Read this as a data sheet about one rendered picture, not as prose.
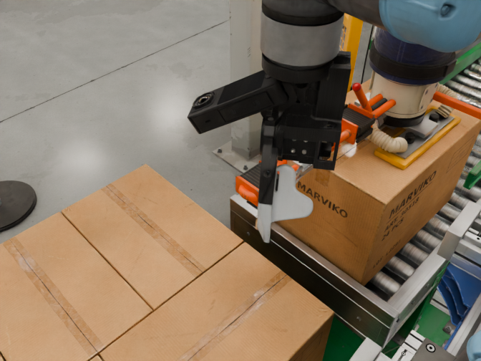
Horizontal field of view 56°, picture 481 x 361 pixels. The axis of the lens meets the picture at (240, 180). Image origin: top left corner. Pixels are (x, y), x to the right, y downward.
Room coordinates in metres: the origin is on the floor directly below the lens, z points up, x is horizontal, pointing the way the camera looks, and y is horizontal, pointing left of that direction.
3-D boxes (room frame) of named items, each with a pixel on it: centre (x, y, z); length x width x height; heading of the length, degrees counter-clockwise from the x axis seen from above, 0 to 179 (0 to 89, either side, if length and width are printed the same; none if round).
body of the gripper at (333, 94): (0.41, -0.06, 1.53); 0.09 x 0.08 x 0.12; 80
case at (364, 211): (1.18, -0.46, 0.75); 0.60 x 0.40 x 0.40; 134
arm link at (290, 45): (0.41, -0.06, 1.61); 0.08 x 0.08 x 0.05
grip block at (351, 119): (1.01, -0.30, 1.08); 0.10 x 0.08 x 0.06; 44
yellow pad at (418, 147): (1.11, -0.55, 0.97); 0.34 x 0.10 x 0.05; 134
